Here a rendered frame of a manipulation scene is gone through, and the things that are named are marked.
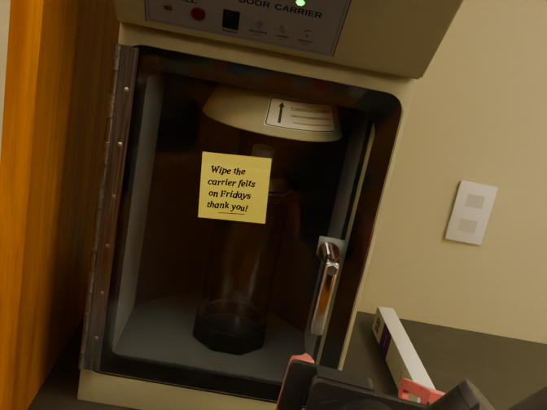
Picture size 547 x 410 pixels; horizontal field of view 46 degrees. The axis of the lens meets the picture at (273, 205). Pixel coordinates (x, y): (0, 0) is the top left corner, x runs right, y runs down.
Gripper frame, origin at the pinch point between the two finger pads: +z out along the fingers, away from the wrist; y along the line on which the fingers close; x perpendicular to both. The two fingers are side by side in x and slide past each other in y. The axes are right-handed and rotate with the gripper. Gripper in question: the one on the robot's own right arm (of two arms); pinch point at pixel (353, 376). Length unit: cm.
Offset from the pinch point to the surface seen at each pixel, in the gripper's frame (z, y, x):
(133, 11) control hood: 10.2, 29.4, -27.1
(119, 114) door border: 13.6, 29.6, -16.4
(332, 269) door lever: 9.9, 3.3, -6.6
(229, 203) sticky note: 14.6, 15.7, -9.6
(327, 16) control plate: 7.3, 11.0, -31.3
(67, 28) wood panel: 13.1, 36.4, -23.8
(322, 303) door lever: 10.5, 3.1, -2.4
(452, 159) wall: 60, -20, -17
